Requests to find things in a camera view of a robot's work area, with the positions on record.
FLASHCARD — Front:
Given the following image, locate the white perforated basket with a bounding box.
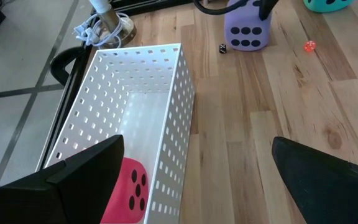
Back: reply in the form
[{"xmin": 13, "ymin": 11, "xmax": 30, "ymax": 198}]
[{"xmin": 35, "ymin": 42, "xmax": 196, "ymax": 224}]

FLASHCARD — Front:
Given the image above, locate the large red foam die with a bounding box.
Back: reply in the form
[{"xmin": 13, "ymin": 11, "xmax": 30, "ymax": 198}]
[{"xmin": 100, "ymin": 157, "xmax": 150, "ymax": 224}]

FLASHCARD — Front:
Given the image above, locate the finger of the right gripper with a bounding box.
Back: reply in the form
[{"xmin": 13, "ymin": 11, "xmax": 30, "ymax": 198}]
[{"xmin": 258, "ymin": 0, "xmax": 280, "ymax": 21}]

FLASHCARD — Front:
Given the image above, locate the small orange translucent die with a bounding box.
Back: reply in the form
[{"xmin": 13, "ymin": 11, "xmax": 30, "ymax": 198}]
[{"xmin": 303, "ymin": 40, "xmax": 317, "ymax": 53}]

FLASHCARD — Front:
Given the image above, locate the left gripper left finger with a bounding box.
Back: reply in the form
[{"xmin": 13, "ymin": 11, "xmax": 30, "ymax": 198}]
[{"xmin": 0, "ymin": 134, "xmax": 126, "ymax": 224}]

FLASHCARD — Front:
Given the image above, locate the white mushroom table lamp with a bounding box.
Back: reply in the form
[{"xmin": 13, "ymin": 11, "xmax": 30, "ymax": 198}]
[{"xmin": 88, "ymin": 0, "xmax": 137, "ymax": 49}]

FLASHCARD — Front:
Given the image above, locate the large purple foam die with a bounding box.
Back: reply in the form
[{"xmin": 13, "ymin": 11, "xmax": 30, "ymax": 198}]
[{"xmin": 224, "ymin": 0, "xmax": 273, "ymax": 52}]

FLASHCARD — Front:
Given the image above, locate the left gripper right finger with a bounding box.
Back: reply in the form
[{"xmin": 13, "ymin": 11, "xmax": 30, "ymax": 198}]
[{"xmin": 271, "ymin": 136, "xmax": 358, "ymax": 224}]

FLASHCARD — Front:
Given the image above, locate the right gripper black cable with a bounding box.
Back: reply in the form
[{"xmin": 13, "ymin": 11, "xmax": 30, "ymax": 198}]
[{"xmin": 193, "ymin": 0, "xmax": 249, "ymax": 16}]

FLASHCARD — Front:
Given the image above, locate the large green foam die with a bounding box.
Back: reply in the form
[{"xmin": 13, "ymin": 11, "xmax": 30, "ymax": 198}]
[{"xmin": 303, "ymin": 0, "xmax": 354, "ymax": 14}]

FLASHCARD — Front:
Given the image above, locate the white lamp cable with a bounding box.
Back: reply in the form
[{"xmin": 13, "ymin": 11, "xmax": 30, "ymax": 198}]
[{"xmin": 73, "ymin": 12, "xmax": 131, "ymax": 47}]

